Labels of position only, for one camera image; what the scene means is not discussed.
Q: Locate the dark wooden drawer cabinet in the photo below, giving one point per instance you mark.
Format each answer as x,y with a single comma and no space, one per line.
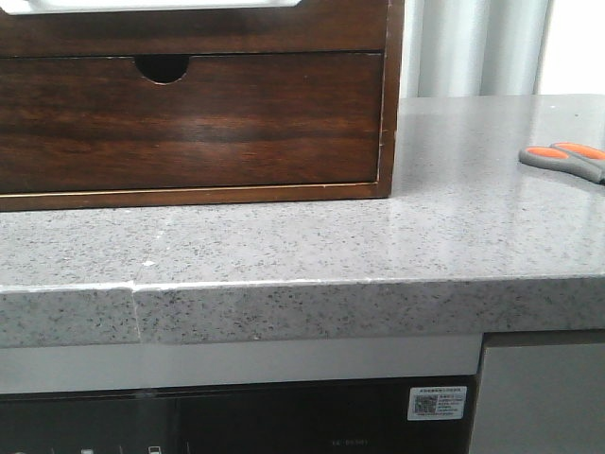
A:
168,68

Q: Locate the grey cabinet door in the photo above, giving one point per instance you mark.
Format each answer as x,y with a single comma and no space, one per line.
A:
541,393

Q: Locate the white QR code sticker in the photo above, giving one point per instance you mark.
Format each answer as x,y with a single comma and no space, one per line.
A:
436,403

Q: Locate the white tray on cabinet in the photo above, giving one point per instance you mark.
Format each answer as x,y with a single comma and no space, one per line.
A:
19,7

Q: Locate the white curtain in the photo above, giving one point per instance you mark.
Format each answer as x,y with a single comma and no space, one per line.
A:
473,48

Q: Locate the black glass dishwasher front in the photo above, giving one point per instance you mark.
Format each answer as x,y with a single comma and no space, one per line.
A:
328,416

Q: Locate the grey orange handled scissors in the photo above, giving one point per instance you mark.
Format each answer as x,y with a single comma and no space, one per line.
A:
572,158

